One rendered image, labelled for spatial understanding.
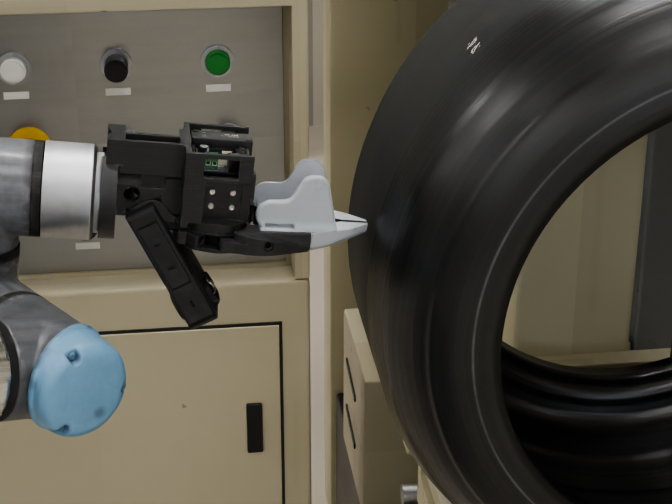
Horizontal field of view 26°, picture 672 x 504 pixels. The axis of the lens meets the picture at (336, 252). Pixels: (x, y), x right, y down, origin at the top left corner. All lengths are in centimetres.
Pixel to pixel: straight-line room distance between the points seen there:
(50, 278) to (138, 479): 30
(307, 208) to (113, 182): 15
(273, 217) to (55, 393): 23
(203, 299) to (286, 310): 69
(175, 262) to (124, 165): 9
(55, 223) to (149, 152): 9
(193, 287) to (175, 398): 75
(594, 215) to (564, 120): 46
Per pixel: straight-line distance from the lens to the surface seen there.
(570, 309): 155
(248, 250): 112
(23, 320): 105
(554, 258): 151
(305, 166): 116
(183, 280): 115
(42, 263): 186
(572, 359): 156
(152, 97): 178
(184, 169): 111
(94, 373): 103
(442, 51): 118
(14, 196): 111
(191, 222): 112
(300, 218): 114
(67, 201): 111
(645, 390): 149
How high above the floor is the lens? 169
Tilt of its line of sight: 24 degrees down
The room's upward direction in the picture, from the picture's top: straight up
